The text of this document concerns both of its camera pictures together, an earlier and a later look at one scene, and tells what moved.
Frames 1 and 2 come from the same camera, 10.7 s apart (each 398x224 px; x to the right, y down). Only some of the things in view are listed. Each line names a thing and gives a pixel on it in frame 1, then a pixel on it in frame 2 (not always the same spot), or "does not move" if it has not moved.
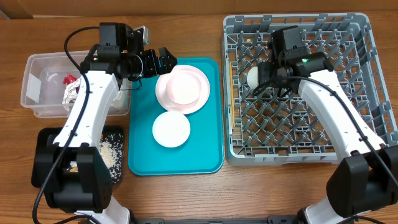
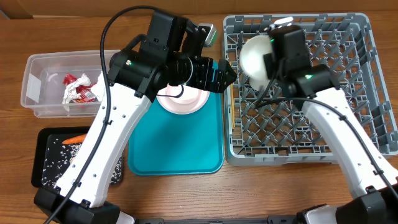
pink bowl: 183,88 does not move
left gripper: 153,68 to 217,83
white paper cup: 252,77 does not move
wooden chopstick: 231,69 does not move
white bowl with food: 171,129 to 252,61
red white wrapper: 70,93 does not move
